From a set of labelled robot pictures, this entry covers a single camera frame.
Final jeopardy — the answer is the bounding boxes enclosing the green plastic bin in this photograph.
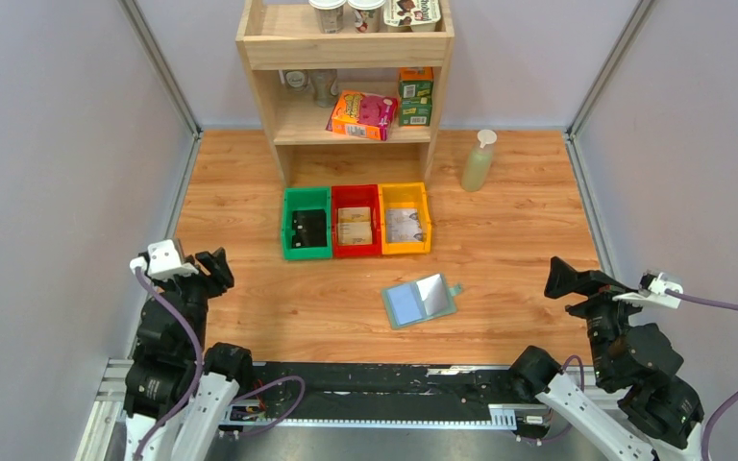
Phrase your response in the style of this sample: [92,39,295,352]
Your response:
[281,187,333,261]

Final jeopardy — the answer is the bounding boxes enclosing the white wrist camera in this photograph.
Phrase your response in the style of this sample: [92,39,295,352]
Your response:
[129,238,199,281]
[612,272,683,310]

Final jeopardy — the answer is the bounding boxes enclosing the chocolate pudding pack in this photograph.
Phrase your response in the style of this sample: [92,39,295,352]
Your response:
[382,0,442,32]

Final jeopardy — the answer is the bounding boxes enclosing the left yogurt cup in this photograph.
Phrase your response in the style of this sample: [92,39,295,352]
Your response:
[308,0,346,34]

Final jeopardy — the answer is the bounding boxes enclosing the green orange carton box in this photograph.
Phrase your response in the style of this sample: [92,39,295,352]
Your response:
[398,67,434,127]

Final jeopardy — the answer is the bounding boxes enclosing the black cards in green bin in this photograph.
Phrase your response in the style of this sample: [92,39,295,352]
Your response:
[291,209,330,249]

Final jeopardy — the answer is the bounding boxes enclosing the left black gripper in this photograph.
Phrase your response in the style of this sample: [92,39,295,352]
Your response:
[144,246,234,353]

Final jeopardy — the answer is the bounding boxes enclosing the clear glass on shelf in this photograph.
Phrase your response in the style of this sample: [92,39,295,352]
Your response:
[308,69,339,108]

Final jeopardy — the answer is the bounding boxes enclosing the red plastic bin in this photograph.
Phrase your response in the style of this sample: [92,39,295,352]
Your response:
[331,184,382,258]

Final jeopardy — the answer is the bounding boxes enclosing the yellow plastic bin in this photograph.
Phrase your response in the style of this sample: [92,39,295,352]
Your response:
[378,182,432,255]

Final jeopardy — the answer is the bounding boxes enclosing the glass jar on shelf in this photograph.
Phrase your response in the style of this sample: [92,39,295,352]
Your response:
[282,69,310,94]

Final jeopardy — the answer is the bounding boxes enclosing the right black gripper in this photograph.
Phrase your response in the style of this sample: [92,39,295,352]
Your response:
[542,256,652,384]

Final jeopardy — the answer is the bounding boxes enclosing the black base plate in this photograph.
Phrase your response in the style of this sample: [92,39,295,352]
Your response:
[245,362,547,423]

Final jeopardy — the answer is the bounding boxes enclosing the middle yogurt cup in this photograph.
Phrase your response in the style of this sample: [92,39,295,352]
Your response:
[347,0,385,34]

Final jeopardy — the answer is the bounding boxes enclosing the wooden shelf unit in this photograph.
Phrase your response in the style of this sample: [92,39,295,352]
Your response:
[235,1,455,186]

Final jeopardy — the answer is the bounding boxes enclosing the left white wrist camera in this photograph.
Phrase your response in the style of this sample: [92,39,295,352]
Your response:
[129,238,199,281]

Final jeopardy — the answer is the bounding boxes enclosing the orange pink snack box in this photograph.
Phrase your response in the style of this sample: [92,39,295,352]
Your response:
[326,90,399,141]

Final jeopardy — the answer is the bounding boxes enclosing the grey-green card holder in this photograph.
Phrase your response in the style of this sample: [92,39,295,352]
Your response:
[381,274,463,330]

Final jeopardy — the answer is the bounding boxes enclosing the green soap bottle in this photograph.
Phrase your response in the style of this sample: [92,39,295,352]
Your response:
[460,129,498,192]

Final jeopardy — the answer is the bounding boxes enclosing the white card in yellow bin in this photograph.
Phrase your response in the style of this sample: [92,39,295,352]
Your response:
[385,208,419,224]

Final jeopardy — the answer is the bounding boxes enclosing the yogurt cup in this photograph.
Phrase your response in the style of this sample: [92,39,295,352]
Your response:
[308,0,346,34]
[347,0,385,34]

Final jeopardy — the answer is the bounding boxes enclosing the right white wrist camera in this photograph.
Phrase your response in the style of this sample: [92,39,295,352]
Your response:
[612,272,683,310]

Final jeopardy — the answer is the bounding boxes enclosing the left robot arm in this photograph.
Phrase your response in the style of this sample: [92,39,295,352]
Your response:
[123,239,256,460]

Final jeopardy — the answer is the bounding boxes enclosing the tan cards in red bin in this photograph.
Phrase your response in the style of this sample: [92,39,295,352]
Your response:
[336,206,373,246]

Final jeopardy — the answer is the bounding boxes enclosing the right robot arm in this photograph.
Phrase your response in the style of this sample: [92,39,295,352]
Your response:
[509,256,709,460]

